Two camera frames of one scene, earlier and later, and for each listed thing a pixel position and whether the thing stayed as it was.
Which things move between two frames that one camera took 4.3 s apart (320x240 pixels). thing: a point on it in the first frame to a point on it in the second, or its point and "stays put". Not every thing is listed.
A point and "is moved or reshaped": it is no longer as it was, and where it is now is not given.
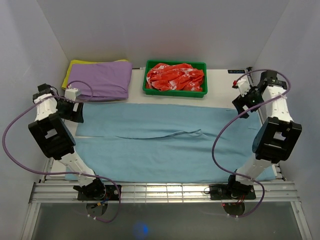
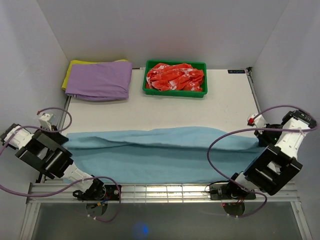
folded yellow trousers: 70,68 stays put
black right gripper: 240,102 to 262,139
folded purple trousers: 109,80 stays put
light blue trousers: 145,142 is moved or reshaped
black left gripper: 72,115 to 58,137
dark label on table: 236,71 stays put
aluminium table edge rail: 156,192 stays put
